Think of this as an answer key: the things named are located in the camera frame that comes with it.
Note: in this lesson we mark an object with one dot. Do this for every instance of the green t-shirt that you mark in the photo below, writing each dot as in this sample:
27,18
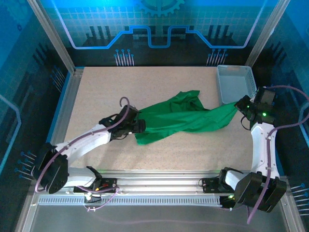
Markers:
183,120

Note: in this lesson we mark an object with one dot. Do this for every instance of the aluminium table edge rail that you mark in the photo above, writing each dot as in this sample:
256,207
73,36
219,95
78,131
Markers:
157,180

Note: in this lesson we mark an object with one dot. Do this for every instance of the aluminium side rail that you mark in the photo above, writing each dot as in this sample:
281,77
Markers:
68,101

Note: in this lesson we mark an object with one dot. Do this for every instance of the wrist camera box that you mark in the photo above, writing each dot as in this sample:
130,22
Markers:
130,113
265,96

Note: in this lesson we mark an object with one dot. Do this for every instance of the aluminium frame post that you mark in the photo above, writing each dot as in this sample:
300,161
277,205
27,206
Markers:
55,41
268,33

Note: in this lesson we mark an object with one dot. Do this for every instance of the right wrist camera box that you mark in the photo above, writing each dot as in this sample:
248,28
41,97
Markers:
265,96

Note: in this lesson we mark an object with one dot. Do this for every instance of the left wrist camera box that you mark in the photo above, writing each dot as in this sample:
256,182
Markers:
130,113

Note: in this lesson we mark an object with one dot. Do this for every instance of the black controller box with lights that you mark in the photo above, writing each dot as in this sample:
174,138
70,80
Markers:
225,204

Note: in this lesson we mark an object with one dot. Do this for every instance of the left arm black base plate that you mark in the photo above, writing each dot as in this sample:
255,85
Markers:
109,186

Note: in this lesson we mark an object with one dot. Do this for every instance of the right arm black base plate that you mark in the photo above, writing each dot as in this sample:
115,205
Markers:
208,186

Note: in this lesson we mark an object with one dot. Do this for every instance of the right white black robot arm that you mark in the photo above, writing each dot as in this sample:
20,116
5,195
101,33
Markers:
259,145

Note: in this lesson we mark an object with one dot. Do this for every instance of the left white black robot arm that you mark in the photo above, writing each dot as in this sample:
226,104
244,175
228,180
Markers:
82,145

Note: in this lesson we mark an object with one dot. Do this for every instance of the pale blue plastic basket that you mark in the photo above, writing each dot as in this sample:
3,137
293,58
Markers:
234,82

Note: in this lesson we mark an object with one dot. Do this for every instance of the grey lower frame panel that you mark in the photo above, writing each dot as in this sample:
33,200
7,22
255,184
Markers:
154,217

